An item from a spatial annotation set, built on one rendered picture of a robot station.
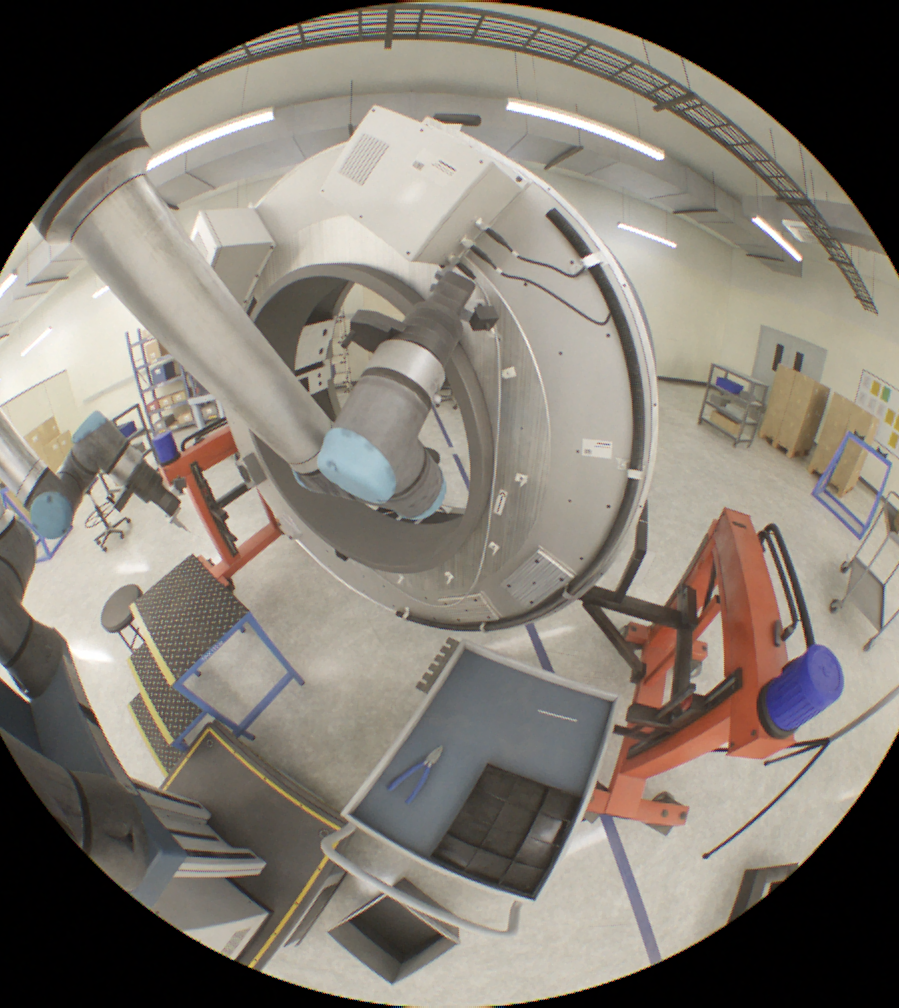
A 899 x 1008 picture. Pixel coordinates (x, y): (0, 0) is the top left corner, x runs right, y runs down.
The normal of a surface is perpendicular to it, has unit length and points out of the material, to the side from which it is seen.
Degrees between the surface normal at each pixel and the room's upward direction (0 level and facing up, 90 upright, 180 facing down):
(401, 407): 64
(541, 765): 0
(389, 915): 0
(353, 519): 16
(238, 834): 0
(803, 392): 90
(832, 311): 90
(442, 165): 90
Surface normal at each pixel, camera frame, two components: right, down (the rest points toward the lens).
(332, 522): 0.33, -0.64
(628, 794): -0.02, -0.81
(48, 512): 0.71, 0.46
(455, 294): 0.11, 0.21
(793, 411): -0.98, 0.12
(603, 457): -0.48, 0.52
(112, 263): 0.22, 0.87
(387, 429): 0.53, 0.03
